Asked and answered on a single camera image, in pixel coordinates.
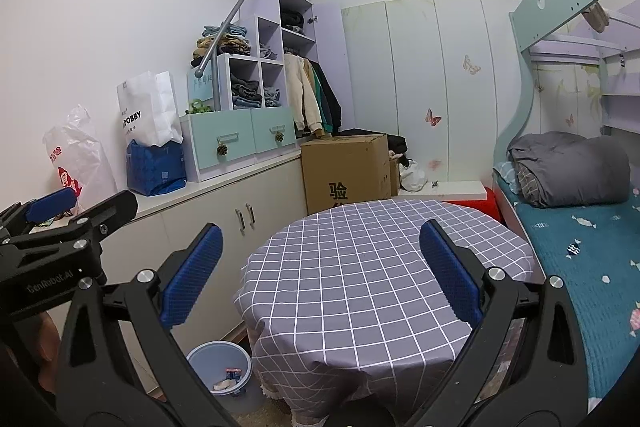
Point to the teal drawer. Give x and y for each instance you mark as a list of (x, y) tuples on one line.
[(267, 124), (210, 132)]

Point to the green jacket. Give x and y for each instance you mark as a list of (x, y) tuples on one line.
[(324, 102)]

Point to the round table grey checked cloth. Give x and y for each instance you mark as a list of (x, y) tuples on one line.
[(375, 282)]

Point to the light blue card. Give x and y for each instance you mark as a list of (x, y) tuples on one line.
[(200, 84)]

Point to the cream jacket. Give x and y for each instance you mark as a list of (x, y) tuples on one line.
[(300, 92)]

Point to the low white cabinet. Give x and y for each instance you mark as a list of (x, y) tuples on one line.
[(210, 217)]

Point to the black jacket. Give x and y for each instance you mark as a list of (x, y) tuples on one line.
[(335, 107)]

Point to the lilac shelf unit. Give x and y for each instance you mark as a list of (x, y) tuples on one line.
[(330, 57)]

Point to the pale butterfly sticker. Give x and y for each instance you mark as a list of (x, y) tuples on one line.
[(471, 64)]

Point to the large cardboard box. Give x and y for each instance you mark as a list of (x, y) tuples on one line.
[(345, 167)]

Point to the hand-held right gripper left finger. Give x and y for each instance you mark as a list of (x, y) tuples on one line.
[(192, 272)]

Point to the grey checked blanket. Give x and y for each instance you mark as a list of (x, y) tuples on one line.
[(527, 184)]

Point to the red box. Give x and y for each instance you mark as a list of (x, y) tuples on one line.
[(487, 207)]

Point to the blue plaid pillow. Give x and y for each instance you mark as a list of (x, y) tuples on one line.
[(504, 177)]

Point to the light blue plastic bin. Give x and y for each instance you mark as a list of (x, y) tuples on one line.
[(210, 359)]

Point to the dark grey folded clothes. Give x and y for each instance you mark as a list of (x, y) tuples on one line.
[(246, 92)]

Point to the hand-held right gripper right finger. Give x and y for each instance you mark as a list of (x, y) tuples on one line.
[(450, 272)]

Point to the teal bed blanket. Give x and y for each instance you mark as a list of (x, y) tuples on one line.
[(590, 267)]

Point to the metal handrail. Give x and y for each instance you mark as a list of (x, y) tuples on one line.
[(215, 82)]

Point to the pine cone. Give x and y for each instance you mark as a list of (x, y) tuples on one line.
[(221, 149), (280, 137)]

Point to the black clothes heap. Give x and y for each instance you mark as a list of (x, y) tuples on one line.
[(397, 144)]

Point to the brown folded clothes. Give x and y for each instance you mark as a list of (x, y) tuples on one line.
[(225, 49)]

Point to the white low platform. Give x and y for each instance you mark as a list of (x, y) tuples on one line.
[(450, 191)]

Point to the white plastic bag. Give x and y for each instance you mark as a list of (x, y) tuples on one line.
[(412, 177)]

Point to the person's left hand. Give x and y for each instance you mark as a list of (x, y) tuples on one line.
[(42, 347)]

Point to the blue folded jeans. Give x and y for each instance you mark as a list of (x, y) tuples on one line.
[(227, 30)]

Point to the green toy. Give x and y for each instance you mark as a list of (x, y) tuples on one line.
[(200, 107)]

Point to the grey duvet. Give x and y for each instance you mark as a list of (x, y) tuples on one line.
[(570, 167)]

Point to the pink butterfly sticker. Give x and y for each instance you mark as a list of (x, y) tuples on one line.
[(432, 117)]

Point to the folded denim stack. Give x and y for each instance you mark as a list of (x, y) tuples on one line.
[(273, 97)]

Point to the white paper bag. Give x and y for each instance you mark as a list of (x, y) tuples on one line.
[(145, 107)]

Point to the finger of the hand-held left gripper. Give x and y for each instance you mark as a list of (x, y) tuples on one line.
[(50, 204), (117, 207)]

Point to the white wardrobe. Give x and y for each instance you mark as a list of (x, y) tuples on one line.
[(410, 82)]

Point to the small cardboard box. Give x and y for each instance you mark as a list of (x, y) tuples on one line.
[(395, 174)]

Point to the clear plastic bag red print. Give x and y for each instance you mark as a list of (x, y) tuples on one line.
[(75, 157)]

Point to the blue shopping bag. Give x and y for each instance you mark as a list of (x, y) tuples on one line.
[(155, 169)]

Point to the black folded clothes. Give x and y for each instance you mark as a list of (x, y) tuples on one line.
[(292, 21)]

